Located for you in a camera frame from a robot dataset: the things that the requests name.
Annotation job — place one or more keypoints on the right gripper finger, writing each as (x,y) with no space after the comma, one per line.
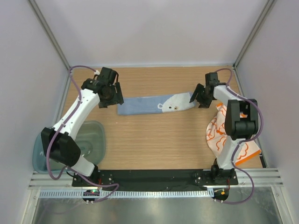
(198,94)
(204,102)

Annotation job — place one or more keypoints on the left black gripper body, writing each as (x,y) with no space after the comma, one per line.
(112,96)

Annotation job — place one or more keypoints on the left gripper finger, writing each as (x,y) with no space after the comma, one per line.
(106,104)
(119,95)

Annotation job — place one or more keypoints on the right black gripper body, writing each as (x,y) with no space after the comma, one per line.
(203,93)

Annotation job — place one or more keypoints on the blue bear towel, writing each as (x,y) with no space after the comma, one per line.
(156,104)

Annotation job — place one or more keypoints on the orange and white towel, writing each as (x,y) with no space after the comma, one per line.
(216,137)

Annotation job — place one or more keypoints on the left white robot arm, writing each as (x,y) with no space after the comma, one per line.
(59,141)

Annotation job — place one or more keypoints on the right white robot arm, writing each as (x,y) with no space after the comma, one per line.
(230,134)

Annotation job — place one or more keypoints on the translucent blue plastic bin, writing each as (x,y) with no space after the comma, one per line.
(90,139)

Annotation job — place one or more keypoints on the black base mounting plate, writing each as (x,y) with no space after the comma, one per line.
(167,180)

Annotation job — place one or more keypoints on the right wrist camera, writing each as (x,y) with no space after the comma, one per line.
(211,79)

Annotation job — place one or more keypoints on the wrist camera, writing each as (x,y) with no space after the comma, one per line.
(106,76)
(211,79)

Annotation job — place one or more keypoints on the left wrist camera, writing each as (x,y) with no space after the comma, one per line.
(106,76)

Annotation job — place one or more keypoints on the white slotted cable duct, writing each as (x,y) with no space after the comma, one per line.
(93,193)

